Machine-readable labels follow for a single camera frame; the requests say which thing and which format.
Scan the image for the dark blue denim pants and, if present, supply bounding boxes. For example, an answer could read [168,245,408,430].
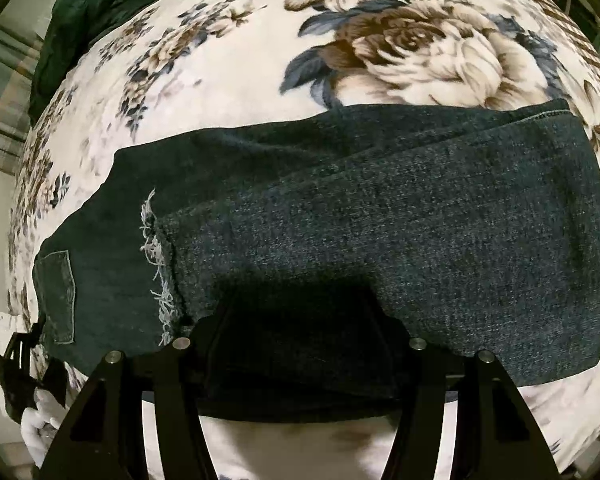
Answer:
[33,100,600,393]

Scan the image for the white gloved hand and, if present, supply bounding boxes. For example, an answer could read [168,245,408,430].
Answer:
[20,388,68,468]

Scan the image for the grey striped curtain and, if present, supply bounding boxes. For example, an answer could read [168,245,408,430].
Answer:
[0,21,42,174]

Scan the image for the dark green velvet blanket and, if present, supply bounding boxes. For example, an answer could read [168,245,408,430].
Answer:
[29,0,158,124]

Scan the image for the floral white bed blanket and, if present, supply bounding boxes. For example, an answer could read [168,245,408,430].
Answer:
[8,0,600,479]

